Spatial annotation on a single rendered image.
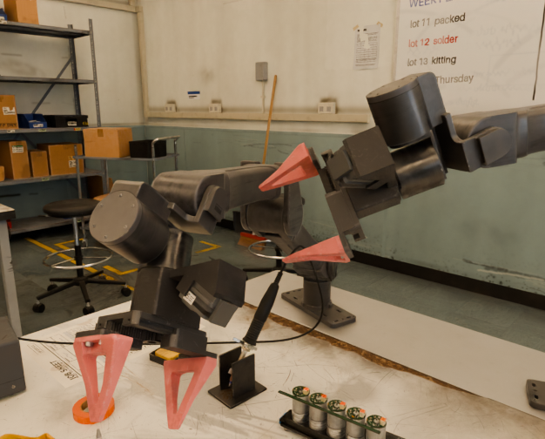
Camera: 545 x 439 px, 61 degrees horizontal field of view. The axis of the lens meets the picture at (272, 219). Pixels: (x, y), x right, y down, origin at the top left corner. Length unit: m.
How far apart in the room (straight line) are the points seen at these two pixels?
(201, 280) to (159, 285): 0.05
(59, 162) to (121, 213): 4.40
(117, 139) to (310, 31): 1.77
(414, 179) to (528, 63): 2.63
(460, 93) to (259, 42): 1.87
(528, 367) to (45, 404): 0.81
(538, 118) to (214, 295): 0.42
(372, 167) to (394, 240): 3.12
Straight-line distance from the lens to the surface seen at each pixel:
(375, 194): 0.52
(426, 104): 0.54
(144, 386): 0.84
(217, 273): 0.45
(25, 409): 0.85
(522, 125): 0.60
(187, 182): 0.55
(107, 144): 4.06
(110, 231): 0.47
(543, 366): 0.99
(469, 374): 0.91
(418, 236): 3.48
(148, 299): 0.49
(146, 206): 0.49
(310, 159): 0.56
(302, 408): 0.70
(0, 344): 0.85
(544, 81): 3.11
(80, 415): 0.78
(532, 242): 3.22
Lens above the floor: 1.20
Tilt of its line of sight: 14 degrees down
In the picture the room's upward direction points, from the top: straight up
